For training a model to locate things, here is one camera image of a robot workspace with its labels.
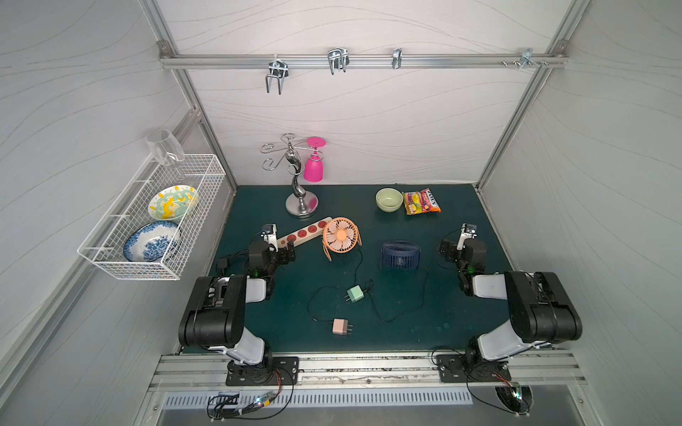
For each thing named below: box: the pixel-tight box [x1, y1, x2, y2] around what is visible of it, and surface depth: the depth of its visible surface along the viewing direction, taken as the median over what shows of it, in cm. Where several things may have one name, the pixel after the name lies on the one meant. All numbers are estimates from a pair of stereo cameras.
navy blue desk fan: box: [380, 240, 422, 271], surface depth 94 cm
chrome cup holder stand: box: [261, 132, 319, 219], surface depth 104 cm
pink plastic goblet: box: [303, 136, 327, 183], surface depth 107 cm
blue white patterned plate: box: [123, 221, 182, 262], surface depth 63 cm
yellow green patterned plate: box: [147, 184, 199, 221], surface depth 71 cm
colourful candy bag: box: [404, 188, 443, 216], surface depth 113 cm
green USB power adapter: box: [344, 284, 365, 303], surface depth 88 cm
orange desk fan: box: [322, 217, 363, 262], surface depth 97 cm
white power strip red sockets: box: [276, 216, 334, 249], surface depth 103 cm
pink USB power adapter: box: [332, 317, 354, 336], surface depth 82 cm
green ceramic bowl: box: [374, 187, 405, 213], surface depth 113 cm
